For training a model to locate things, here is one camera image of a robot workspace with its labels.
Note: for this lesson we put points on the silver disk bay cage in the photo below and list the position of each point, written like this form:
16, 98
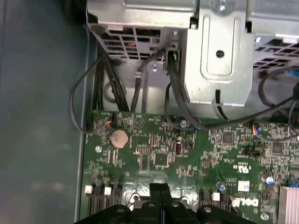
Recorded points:
222, 35

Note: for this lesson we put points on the green motherboard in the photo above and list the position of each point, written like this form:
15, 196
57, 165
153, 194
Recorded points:
198, 144

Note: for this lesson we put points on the silver coin cell battery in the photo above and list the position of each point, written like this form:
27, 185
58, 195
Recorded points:
119, 138

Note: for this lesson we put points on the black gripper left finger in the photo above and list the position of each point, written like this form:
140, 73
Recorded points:
105, 215

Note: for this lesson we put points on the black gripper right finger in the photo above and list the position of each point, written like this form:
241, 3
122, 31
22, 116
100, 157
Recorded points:
210, 215

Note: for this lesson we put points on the black RAM slot white clips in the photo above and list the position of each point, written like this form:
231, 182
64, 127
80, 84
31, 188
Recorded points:
88, 189
107, 190
216, 196

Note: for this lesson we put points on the silver finned heatsink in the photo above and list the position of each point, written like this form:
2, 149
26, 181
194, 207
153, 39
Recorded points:
289, 205

